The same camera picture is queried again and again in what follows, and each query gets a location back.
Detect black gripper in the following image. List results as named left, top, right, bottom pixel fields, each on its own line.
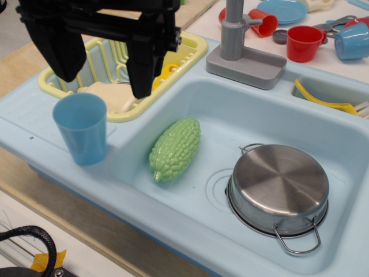
left=16, top=1, right=181, bottom=99

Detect light blue plastic cup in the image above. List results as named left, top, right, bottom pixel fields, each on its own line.
left=52, top=93, right=107, bottom=165

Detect red cup lying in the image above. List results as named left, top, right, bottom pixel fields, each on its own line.
left=219, top=8, right=278, bottom=39

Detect light blue toy sink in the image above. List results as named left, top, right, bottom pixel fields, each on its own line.
left=1, top=45, right=368, bottom=276

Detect red cup upright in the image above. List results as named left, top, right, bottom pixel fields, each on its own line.
left=287, top=25, right=327, bottom=62

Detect blue cup lying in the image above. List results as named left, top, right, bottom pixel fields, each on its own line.
left=334, top=23, right=368, bottom=60

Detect yellow dish drying rack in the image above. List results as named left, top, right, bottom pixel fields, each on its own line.
left=37, top=32, right=208, bottom=123

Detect cream toy dish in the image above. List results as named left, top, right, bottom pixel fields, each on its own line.
left=77, top=81, right=142, bottom=114

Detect orange toy utensil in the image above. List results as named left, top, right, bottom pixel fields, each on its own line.
left=152, top=63, right=179, bottom=91

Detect green toy bitter gourd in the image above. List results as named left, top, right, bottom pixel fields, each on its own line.
left=149, top=117, right=201, bottom=182

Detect grey toy faucet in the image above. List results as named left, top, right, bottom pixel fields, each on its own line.
left=206, top=1, right=287, bottom=89

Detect grey toy lid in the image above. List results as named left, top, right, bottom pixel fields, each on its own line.
left=272, top=29, right=287, bottom=44

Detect blue plate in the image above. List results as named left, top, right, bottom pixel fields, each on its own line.
left=257, top=0, right=308, bottom=25

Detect cream toy object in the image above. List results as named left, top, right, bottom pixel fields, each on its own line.
left=304, top=0, right=335, bottom=12

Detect yellow tape piece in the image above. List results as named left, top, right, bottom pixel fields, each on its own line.
left=30, top=249, right=67, bottom=272

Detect stainless steel pot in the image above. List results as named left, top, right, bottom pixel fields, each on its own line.
left=225, top=143, right=330, bottom=254

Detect grey toy tongs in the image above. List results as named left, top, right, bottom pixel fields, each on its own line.
left=314, top=16, right=357, bottom=44

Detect yellow toy spatula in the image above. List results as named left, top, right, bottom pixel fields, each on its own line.
left=293, top=78, right=360, bottom=117

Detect cream toy utensil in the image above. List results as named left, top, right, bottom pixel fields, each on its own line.
left=354, top=101, right=369, bottom=119

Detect black braided cable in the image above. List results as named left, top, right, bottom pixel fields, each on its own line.
left=0, top=226, right=58, bottom=277

